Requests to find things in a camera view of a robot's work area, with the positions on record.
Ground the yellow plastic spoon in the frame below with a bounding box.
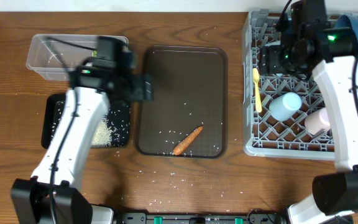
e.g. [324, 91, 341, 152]
[252, 68, 262, 113]

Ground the white rice pile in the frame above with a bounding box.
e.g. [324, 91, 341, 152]
[91, 105, 130, 149]

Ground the light blue cup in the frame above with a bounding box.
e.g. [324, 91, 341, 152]
[269, 92, 302, 121]

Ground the pink cup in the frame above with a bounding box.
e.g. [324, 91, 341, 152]
[305, 108, 331, 135]

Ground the orange carrot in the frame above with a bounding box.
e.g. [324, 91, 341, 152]
[173, 126, 203, 156]

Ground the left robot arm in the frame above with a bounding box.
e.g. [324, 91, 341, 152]
[11, 65, 154, 223]

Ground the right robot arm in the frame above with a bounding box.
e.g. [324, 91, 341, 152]
[259, 24, 358, 223]

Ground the black plastic tray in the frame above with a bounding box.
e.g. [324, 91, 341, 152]
[41, 93, 131, 149]

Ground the dark brown serving tray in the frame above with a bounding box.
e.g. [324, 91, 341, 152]
[134, 45, 228, 159]

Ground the clear plastic bin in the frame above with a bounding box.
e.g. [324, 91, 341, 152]
[27, 34, 99, 81]

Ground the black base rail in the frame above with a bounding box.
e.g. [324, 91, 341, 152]
[112, 212, 288, 224]

